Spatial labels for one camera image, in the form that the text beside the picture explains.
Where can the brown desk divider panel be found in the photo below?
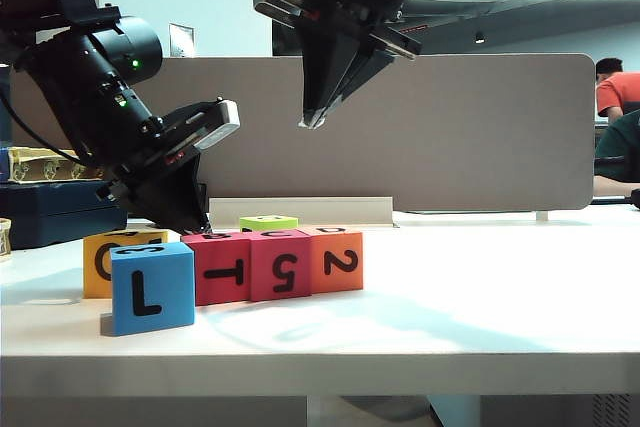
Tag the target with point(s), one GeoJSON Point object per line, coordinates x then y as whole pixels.
{"type": "Point", "coordinates": [450, 137]}

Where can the red ceiling sign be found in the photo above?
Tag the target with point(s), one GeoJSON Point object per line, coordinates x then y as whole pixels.
{"type": "Point", "coordinates": [417, 28]}

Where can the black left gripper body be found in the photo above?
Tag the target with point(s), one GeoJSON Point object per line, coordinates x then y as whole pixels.
{"type": "Point", "coordinates": [145, 157]}

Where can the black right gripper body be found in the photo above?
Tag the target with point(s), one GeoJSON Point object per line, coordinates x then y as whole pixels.
{"type": "Point", "coordinates": [350, 7]}

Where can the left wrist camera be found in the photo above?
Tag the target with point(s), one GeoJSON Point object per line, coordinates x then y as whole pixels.
{"type": "Point", "coordinates": [220, 122]}

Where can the yellow block Q A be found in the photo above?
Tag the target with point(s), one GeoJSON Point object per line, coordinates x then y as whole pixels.
{"type": "Point", "coordinates": [95, 287]}

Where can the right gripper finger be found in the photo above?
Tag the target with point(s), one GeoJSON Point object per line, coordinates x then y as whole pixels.
{"type": "Point", "coordinates": [365, 64]}
{"type": "Point", "coordinates": [322, 72]}

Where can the orange block 7 2 Q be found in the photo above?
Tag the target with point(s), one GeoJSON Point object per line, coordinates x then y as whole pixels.
{"type": "Point", "coordinates": [340, 282]}

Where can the person in dark green shirt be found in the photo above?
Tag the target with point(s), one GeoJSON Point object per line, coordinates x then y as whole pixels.
{"type": "Point", "coordinates": [620, 147]}

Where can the blue block Z L 3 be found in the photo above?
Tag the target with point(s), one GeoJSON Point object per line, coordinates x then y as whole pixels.
{"type": "Point", "coordinates": [170, 307]}

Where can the gold ornate box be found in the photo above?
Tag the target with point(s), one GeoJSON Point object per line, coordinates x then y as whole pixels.
{"type": "Point", "coordinates": [30, 167]}

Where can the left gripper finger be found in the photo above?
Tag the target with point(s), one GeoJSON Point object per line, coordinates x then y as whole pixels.
{"type": "Point", "coordinates": [182, 197]}
{"type": "Point", "coordinates": [150, 207]}

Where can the green block Q L U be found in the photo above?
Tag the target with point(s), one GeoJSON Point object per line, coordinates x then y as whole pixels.
{"type": "Point", "coordinates": [270, 221]}

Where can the ceiling spot lamp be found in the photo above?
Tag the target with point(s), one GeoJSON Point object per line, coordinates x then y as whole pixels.
{"type": "Point", "coordinates": [479, 38]}

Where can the wall sign on pillar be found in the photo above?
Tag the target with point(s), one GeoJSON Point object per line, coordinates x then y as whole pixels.
{"type": "Point", "coordinates": [181, 39]}

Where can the white divider foot bracket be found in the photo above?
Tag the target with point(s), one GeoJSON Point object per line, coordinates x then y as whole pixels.
{"type": "Point", "coordinates": [542, 217]}

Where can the pink block 4 5 C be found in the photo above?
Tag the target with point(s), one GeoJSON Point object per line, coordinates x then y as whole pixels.
{"type": "Point", "coordinates": [265, 282]}

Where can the person in red shirt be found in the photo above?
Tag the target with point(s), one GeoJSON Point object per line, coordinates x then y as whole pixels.
{"type": "Point", "coordinates": [617, 89]}

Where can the pink block R T 4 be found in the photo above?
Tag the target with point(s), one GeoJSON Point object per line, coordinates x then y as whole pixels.
{"type": "Point", "coordinates": [220, 292]}

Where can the small woven basket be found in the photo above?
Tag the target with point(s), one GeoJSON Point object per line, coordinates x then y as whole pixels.
{"type": "Point", "coordinates": [5, 242]}

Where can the dark blue case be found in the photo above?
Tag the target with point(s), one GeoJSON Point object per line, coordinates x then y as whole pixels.
{"type": "Point", "coordinates": [50, 217]}

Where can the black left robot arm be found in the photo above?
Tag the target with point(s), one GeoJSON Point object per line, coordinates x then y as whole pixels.
{"type": "Point", "coordinates": [75, 72]}

